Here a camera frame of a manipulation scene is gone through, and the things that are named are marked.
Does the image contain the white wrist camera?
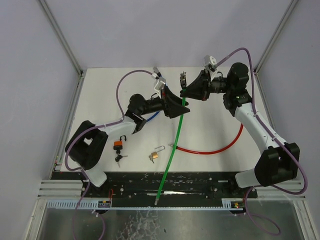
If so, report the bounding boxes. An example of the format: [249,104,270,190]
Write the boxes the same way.
[153,76,166,93]
[203,55,218,74]

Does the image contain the white slotted cable duct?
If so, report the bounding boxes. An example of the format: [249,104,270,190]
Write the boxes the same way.
[47,195,244,211]

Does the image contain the blue cable lock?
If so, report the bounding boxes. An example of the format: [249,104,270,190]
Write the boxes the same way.
[146,67,163,122]

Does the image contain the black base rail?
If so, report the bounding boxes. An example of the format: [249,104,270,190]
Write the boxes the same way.
[83,172,247,202]

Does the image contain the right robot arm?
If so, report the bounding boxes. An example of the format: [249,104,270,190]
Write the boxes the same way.
[180,62,300,188]

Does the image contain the right aluminium frame post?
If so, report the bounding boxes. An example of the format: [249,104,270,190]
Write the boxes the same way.
[254,0,300,74]

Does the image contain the left aluminium frame post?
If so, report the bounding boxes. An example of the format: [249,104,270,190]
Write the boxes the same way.
[38,0,84,76]

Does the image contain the aluminium frame post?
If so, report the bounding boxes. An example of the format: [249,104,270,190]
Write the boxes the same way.
[38,0,84,76]
[254,0,300,74]

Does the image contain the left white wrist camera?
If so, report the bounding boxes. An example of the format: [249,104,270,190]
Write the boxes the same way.
[153,76,166,93]

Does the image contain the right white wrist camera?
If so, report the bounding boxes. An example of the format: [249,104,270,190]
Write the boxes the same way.
[203,55,218,74]

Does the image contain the red cable lock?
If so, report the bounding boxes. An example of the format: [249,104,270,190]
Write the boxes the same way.
[175,123,244,156]

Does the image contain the brass padlock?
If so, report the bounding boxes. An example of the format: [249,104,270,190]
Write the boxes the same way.
[148,145,166,164]

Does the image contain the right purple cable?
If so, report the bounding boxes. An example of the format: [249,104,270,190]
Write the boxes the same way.
[214,47,309,236]

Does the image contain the green cable lock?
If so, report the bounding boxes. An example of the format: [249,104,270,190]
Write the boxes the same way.
[154,71,187,206]

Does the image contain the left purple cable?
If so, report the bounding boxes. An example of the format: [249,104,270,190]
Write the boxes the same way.
[64,69,161,240]

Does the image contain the orange black padlock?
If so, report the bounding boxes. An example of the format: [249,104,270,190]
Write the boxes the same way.
[113,135,127,155]

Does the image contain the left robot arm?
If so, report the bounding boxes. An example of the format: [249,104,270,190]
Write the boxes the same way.
[64,86,190,188]

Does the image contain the black padlock keys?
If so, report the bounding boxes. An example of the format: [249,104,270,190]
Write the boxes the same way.
[115,154,128,168]

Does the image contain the purple cable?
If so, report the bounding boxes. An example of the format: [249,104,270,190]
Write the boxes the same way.
[64,69,161,240]
[214,47,309,236]

